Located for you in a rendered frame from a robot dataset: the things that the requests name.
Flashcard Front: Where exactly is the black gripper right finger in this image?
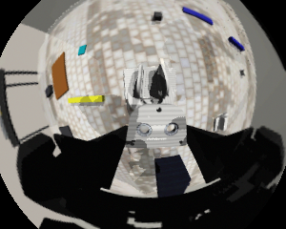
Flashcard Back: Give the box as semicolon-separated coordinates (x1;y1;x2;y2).
186;125;254;184

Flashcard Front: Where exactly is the blue rectangular bar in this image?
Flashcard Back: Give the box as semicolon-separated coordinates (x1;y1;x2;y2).
228;35;245;52
182;7;213;25

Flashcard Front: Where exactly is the small cyan block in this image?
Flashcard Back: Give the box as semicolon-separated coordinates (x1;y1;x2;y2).
78;45;87;54

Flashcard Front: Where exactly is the orange-brown flat plate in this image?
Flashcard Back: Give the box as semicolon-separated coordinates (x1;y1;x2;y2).
51;53;70;100

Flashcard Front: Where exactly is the yellow flat bar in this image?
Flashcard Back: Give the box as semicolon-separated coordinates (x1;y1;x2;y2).
68;95;105;104

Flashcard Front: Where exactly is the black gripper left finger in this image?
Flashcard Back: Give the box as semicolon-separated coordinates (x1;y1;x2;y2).
54;126;128;190

